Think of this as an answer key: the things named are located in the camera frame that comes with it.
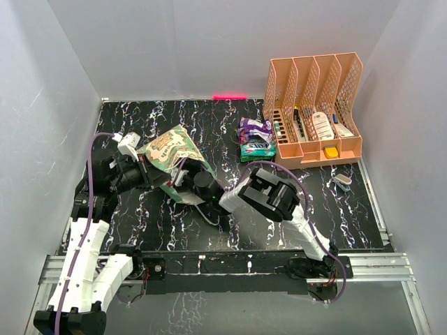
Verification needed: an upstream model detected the purple cable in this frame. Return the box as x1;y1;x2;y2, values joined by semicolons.
54;131;122;335
239;160;347;304

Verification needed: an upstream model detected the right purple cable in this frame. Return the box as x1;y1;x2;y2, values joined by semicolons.
239;160;347;304

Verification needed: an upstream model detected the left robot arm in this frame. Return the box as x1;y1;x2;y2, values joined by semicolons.
33;148;170;334

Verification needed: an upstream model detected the aluminium frame rail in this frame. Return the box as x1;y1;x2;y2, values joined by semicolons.
24;163;432;335

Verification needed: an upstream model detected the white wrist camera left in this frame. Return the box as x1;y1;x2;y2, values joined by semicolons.
112;132;140;161

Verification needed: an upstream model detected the purple snack packet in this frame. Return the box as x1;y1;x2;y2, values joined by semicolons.
237;117;273;144

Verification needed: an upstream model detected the green paper bag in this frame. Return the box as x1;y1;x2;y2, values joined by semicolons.
137;125;227;226

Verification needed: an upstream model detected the white label bottle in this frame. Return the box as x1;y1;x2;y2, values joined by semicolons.
312;112;335;140

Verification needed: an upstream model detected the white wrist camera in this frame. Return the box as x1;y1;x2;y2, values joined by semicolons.
172;158;189;186
112;132;140;161

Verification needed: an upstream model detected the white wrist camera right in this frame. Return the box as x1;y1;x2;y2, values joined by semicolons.
172;158;189;186

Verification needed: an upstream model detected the yellow object in organizer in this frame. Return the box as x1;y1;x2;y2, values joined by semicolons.
323;146;339;159

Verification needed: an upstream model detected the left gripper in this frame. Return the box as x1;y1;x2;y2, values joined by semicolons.
109;153;172;194

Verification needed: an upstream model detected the teal Fox's candy bag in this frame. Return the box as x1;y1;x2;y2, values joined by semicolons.
240;140;276;162

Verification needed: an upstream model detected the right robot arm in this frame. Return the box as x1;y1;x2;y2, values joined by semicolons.
175;167;337;277

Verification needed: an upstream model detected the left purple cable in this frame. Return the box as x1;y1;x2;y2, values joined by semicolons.
54;131;122;335

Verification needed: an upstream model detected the black yellow marker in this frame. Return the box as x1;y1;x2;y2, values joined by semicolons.
293;106;308;142

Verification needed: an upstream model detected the grey white clip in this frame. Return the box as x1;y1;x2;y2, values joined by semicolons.
332;174;352;192

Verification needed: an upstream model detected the red light strip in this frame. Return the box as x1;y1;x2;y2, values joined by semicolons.
212;93;247;101

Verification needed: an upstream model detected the orange file organizer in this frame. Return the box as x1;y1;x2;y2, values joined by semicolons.
263;52;363;170

